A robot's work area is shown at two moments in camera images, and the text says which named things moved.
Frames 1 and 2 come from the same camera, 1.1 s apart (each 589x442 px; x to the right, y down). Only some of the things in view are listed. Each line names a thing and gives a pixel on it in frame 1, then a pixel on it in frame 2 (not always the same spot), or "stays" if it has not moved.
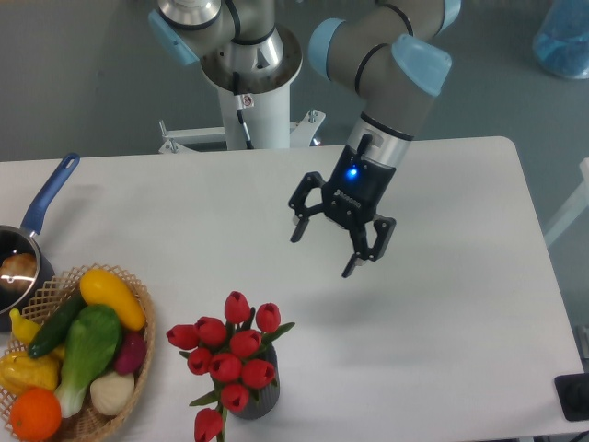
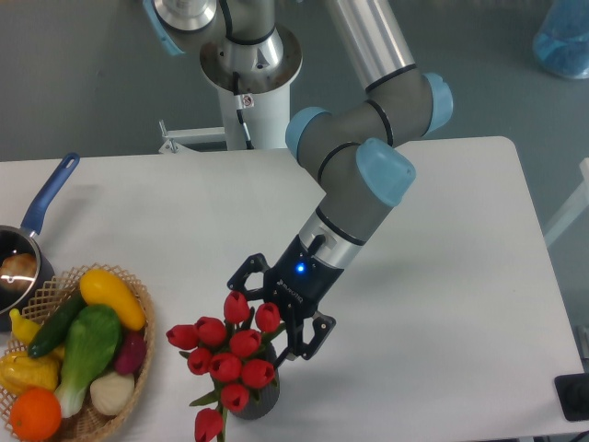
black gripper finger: [363, 250] → [296, 348]
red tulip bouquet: [228, 352] stays
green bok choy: [93, 337] stays
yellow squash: [101, 287] stays
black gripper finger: [312, 180] → [256, 263]
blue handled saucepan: [25, 272] stays
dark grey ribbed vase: [262, 402] stays
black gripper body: [355, 188] → [300, 280]
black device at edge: [573, 392] stays
